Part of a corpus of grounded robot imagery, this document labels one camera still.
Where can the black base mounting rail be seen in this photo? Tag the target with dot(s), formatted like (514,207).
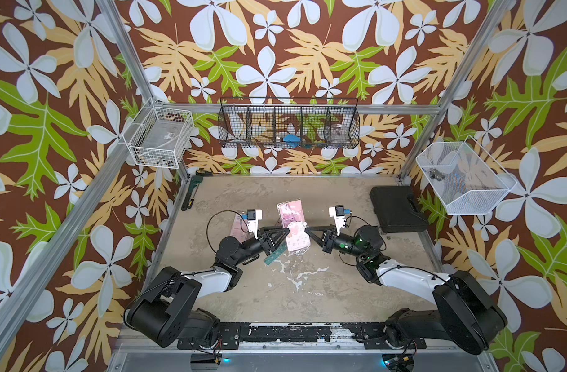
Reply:
(369,335)

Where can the black plastic tool case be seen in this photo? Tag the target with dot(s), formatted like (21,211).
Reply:
(396,210)

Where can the green black pipe wrench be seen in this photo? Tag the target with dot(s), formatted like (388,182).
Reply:
(194,183)

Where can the blue object in basket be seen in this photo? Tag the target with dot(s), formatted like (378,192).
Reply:
(291,141)

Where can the black wire basket rear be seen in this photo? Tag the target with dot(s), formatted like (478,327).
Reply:
(265,121)

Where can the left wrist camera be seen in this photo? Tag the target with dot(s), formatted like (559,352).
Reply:
(253,216)

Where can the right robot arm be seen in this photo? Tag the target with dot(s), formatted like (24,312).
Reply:
(465,314)

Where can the small dark object in basket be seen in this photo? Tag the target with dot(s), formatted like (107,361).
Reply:
(436,175)

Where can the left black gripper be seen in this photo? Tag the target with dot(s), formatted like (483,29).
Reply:
(264,243)

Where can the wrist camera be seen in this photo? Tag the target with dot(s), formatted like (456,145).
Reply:
(338,213)
(253,216)

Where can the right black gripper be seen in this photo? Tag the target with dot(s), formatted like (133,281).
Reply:
(331,242)

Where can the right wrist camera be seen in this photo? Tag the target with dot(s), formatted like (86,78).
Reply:
(338,213)

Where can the pink ruler set pouch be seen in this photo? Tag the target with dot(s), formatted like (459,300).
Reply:
(292,218)
(239,230)

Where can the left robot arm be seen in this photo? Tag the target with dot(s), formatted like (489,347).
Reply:
(164,312)

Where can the white wire basket left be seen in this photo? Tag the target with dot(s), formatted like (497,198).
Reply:
(158,135)

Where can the white mesh basket right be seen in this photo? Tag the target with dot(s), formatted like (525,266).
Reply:
(475,182)

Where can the green transparent straight ruler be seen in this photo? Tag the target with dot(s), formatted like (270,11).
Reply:
(275,255)

